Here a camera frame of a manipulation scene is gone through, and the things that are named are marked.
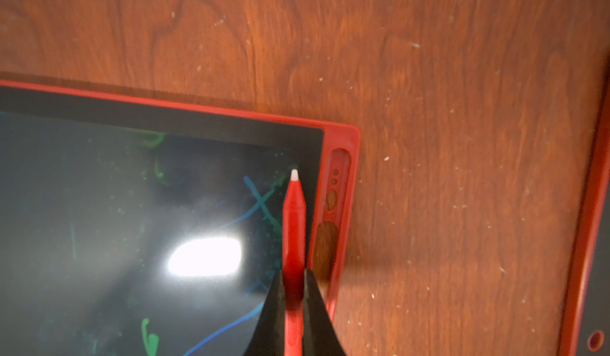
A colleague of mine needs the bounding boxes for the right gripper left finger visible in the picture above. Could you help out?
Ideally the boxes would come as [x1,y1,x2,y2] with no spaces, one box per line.
[243,271,286,356]

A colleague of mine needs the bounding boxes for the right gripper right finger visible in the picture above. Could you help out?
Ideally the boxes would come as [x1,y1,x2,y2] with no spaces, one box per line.
[302,269,346,356]

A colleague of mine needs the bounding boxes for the writing tablet red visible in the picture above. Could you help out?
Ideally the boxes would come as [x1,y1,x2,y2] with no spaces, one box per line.
[1,81,361,355]

